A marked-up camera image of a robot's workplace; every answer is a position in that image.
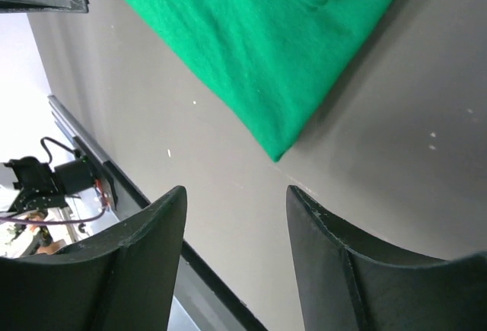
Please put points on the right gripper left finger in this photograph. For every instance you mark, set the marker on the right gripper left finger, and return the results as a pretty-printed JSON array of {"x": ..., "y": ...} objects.
[{"x": 122, "y": 278}]

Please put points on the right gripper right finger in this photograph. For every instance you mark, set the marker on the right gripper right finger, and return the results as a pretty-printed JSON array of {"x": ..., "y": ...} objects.
[{"x": 349, "y": 279}]

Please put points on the green t-shirt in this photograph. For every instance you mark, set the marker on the green t-shirt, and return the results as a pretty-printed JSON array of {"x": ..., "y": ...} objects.
[{"x": 272, "y": 62}]

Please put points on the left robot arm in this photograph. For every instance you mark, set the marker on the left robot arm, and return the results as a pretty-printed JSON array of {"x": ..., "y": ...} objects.
[{"x": 39, "y": 186}]

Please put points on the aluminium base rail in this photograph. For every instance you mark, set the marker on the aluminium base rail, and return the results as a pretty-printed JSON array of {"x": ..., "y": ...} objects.
[{"x": 75, "y": 132}]

